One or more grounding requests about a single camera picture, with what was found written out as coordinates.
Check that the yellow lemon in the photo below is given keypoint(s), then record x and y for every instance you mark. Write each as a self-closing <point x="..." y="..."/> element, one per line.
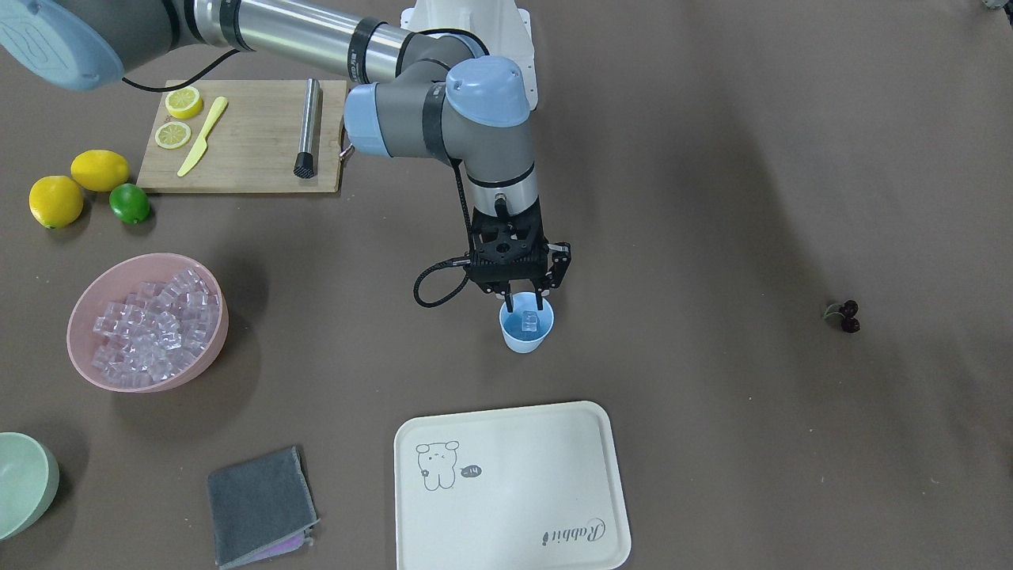
<point x="100" y="170"/>
<point x="56" y="201"/>

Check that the dark cherries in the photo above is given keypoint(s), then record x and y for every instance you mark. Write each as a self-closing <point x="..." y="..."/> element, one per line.
<point x="846" y="312"/>

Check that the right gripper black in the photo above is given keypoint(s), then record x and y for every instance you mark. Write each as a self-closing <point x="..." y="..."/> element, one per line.
<point x="559" y="264"/>

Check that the pink bowl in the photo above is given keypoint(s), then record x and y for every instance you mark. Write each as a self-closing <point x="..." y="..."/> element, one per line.
<point x="113" y="286"/>

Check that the wooden cutting board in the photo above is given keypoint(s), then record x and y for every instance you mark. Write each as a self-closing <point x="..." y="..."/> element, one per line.
<point x="253" y="145"/>

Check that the light blue plastic cup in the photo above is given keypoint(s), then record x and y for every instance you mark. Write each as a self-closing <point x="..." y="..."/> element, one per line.
<point x="510" y="323"/>

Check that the mint green bowl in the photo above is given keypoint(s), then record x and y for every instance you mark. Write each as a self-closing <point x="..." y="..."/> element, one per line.
<point x="30" y="476"/>

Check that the yellow plastic knife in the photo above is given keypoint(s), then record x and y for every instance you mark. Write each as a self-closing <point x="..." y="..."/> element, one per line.
<point x="199" y="146"/>

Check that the metal muddler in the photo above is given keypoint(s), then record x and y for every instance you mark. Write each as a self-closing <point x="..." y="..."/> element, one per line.
<point x="305" y="163"/>

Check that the clear ice cubes pile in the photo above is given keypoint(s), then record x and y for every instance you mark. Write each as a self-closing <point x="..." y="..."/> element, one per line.
<point x="157" y="331"/>

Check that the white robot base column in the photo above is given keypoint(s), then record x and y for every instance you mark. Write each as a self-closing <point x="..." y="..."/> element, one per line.
<point x="503" y="27"/>

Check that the cream plastic tray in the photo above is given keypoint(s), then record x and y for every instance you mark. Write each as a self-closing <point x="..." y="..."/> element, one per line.
<point x="535" y="487"/>

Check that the lemon slice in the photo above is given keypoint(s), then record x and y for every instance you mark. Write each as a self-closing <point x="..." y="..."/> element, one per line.
<point x="172" y="135"/>
<point x="184" y="103"/>

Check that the green lime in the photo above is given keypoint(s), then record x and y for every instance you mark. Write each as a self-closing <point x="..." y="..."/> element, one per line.
<point x="129" y="203"/>

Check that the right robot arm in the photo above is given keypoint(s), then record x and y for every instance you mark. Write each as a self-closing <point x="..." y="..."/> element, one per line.
<point x="433" y="94"/>

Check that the grey folded cloth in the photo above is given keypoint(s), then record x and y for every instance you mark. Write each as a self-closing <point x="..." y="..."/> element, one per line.
<point x="260" y="509"/>

